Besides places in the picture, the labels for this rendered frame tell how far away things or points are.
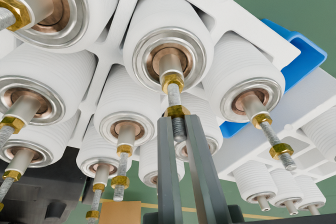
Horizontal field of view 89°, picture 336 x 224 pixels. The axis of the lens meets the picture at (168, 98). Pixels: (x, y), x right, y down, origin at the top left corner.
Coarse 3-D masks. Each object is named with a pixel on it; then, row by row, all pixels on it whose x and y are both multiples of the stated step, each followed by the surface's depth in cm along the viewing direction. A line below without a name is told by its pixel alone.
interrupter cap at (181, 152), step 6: (210, 138) 26; (180, 144) 27; (210, 144) 27; (216, 144) 27; (180, 150) 28; (186, 150) 29; (210, 150) 28; (216, 150) 28; (180, 156) 29; (186, 156) 29
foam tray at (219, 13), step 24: (120, 0) 20; (192, 0) 20; (216, 0) 21; (120, 24) 22; (216, 24) 22; (240, 24) 22; (264, 24) 23; (0, 48) 22; (96, 48) 23; (120, 48) 24; (264, 48) 25; (288, 48) 25; (96, 72) 26; (96, 96) 29; (0, 120) 31; (72, 144) 37
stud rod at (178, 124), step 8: (168, 88) 14; (176, 88) 14; (168, 96) 13; (176, 96) 13; (176, 104) 12; (176, 120) 11; (176, 128) 11; (184, 128) 11; (176, 136) 11; (184, 136) 11
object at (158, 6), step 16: (144, 0) 21; (160, 0) 18; (176, 0) 19; (144, 16) 16; (160, 16) 15; (176, 16) 15; (192, 16) 16; (128, 32) 17; (144, 32) 15; (208, 32) 17; (128, 48) 16; (208, 48) 17; (128, 64) 18; (208, 64) 18
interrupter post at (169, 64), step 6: (168, 54) 17; (162, 60) 16; (168, 60) 16; (174, 60) 16; (162, 66) 16; (168, 66) 15; (174, 66) 15; (180, 66) 16; (162, 72) 15; (168, 72) 15; (174, 72) 15; (180, 72) 15; (162, 78) 15
